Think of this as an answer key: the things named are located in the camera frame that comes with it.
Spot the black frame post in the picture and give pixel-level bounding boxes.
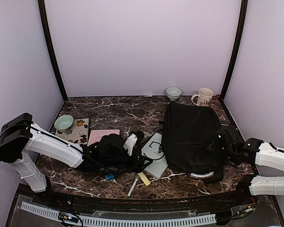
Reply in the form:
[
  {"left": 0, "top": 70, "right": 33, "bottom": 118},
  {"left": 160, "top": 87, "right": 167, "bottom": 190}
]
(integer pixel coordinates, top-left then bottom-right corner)
[
  {"left": 220, "top": 0, "right": 248, "bottom": 102},
  {"left": 37, "top": 0, "right": 68, "bottom": 102}
]

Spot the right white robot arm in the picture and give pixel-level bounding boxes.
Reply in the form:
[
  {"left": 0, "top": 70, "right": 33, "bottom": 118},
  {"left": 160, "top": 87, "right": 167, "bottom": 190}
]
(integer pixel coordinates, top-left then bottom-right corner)
[{"left": 207, "top": 126, "right": 284, "bottom": 205}]

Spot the pink book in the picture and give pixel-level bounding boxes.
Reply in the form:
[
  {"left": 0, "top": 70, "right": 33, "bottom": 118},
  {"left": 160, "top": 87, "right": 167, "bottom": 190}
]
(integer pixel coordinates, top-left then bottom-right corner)
[{"left": 87, "top": 130, "right": 120, "bottom": 146}]

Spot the white cable duct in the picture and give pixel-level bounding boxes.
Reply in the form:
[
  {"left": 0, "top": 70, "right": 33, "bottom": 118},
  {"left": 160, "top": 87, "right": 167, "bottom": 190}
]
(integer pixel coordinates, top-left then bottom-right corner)
[{"left": 20, "top": 202, "right": 217, "bottom": 227}]

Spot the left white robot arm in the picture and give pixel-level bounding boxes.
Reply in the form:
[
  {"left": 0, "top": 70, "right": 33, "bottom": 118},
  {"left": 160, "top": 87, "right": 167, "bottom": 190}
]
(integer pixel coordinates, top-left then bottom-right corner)
[{"left": 0, "top": 113, "right": 153, "bottom": 206}]

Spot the small white bowl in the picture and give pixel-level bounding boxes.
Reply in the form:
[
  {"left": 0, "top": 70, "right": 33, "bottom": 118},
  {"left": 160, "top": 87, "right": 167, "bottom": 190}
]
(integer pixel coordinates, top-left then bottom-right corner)
[{"left": 165, "top": 87, "right": 182, "bottom": 101}]

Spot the grey notebook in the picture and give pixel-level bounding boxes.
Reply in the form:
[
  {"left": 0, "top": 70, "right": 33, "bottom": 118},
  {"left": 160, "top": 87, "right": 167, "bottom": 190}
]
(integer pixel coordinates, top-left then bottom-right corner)
[{"left": 142, "top": 133, "right": 168, "bottom": 179}]

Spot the floral placemat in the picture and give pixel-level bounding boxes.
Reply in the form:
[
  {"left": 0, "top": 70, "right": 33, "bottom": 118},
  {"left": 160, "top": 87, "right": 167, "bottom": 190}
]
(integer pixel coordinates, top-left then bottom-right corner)
[{"left": 55, "top": 118, "right": 89, "bottom": 145}]

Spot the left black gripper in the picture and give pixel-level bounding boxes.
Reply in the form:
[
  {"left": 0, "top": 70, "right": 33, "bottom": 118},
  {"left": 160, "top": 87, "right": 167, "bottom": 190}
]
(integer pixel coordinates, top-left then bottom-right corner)
[{"left": 101, "top": 148, "right": 153, "bottom": 174}]

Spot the white pen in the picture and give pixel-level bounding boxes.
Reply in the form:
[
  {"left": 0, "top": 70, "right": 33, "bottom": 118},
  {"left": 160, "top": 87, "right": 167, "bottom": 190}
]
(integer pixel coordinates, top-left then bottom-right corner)
[{"left": 127, "top": 176, "right": 139, "bottom": 198}]

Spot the blue black marker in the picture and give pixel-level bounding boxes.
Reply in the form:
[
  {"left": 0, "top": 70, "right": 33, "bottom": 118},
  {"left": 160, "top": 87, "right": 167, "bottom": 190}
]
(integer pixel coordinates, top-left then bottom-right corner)
[{"left": 105, "top": 173, "right": 117, "bottom": 181}]

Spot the cream mug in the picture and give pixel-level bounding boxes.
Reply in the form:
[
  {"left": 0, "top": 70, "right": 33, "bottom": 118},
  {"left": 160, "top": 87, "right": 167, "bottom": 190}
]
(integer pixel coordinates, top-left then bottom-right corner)
[{"left": 191, "top": 88, "right": 213, "bottom": 106}]

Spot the right black frame post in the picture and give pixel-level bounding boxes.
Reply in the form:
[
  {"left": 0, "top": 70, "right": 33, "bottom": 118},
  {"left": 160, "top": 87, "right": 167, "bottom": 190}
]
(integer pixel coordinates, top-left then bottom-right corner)
[{"left": 220, "top": 0, "right": 248, "bottom": 102}]

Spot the left black frame post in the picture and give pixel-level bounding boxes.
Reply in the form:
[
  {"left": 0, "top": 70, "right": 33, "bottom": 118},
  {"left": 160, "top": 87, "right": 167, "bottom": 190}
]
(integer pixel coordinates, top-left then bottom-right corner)
[{"left": 37, "top": 0, "right": 68, "bottom": 102}]

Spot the green bowl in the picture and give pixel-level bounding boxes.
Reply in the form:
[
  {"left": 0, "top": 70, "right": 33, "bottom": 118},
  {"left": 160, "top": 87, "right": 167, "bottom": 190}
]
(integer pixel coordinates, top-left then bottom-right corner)
[{"left": 54, "top": 115, "right": 74, "bottom": 132}]

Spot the black front table rail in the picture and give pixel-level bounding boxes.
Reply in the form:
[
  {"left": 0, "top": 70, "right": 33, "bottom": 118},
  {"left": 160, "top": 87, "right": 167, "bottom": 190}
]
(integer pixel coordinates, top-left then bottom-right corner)
[{"left": 14, "top": 184, "right": 261, "bottom": 216}]

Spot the black student bag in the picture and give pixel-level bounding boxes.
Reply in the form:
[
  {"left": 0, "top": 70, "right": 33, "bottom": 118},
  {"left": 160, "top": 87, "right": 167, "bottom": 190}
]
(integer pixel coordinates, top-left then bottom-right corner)
[{"left": 161, "top": 103, "right": 226, "bottom": 184}]

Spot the yellow highlighter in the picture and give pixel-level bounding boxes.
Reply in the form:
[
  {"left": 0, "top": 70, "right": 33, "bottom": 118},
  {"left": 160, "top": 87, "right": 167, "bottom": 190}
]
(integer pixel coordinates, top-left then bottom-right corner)
[{"left": 137, "top": 172, "right": 151, "bottom": 186}]

